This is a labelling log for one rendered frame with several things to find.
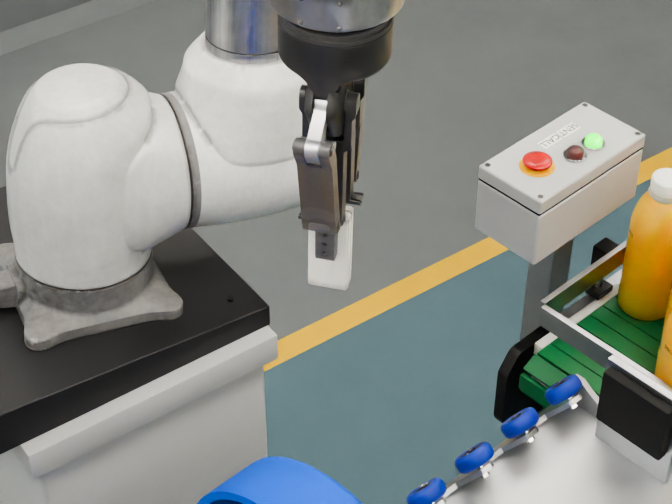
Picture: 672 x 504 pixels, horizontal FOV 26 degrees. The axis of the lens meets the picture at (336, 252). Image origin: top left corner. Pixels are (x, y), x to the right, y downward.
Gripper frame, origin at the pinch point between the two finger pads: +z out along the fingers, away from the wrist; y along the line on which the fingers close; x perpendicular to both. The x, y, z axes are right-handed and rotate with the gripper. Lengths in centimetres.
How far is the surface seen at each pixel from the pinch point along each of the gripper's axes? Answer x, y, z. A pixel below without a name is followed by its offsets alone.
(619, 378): 24, -36, 43
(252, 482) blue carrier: -6.0, 1.2, 26.6
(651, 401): 28, -33, 43
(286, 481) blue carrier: -3.0, 1.4, 25.4
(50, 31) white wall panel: -136, -239, 147
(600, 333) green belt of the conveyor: 22, -58, 57
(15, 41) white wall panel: -143, -232, 147
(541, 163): 11, -63, 36
